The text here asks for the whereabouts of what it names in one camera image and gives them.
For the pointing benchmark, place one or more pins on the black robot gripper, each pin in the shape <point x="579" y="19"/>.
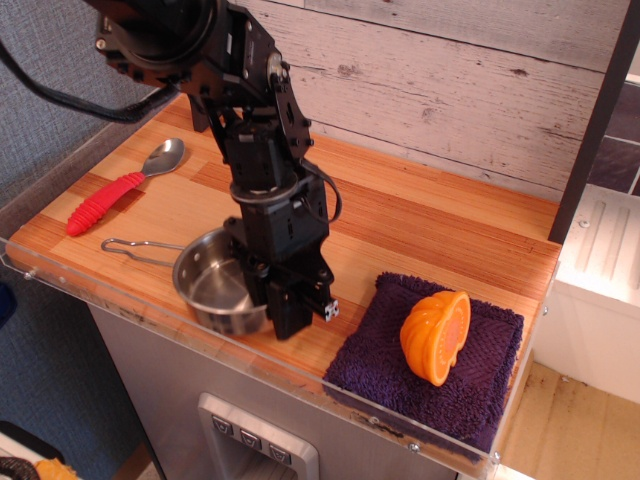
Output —
<point x="278" y="239"/>

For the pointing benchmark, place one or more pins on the stainless steel pot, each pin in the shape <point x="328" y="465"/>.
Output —
<point x="206" y="277"/>

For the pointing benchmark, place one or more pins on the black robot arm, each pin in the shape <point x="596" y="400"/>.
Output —
<point x="239" y="87"/>

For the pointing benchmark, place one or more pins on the purple cloth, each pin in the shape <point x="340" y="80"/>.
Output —
<point x="470" y="404"/>

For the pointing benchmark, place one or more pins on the clear acrylic table guard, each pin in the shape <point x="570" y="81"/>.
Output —
<point x="450" y="174"/>

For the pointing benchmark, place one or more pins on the silver toy fridge cabinet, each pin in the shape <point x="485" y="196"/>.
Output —
<point x="212" y="410"/>

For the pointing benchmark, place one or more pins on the orange plastic pumpkin half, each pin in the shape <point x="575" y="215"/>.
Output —
<point x="434" y="333"/>

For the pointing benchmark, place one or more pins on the orange toy bottom left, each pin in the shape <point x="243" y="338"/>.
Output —
<point x="15" y="467"/>

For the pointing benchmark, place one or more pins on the white toy sink unit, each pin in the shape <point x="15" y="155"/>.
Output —
<point x="589" y="330"/>

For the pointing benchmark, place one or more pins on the red handled metal spoon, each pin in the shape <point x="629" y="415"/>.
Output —
<point x="164" y="159"/>

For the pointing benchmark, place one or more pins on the dark left shelf post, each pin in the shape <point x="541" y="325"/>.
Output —
<point x="199" y="114"/>

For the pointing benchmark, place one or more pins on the dark shelf post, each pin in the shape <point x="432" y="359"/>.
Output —
<point x="615" y="76"/>
<point x="199" y="114"/>

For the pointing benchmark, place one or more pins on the dark right shelf post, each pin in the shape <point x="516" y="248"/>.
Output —
<point x="615" y="76"/>

